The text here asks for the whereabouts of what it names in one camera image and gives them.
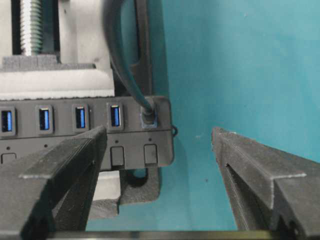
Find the grey bench vise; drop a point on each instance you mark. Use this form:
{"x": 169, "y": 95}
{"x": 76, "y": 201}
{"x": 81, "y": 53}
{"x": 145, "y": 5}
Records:
{"x": 82, "y": 49}

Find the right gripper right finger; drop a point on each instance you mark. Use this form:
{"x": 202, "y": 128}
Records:
{"x": 268, "y": 189}

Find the black multi-port USB hub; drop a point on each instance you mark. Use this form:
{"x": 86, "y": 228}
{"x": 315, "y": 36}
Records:
{"x": 30, "y": 126}

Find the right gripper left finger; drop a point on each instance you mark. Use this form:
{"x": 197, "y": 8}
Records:
{"x": 51, "y": 190}

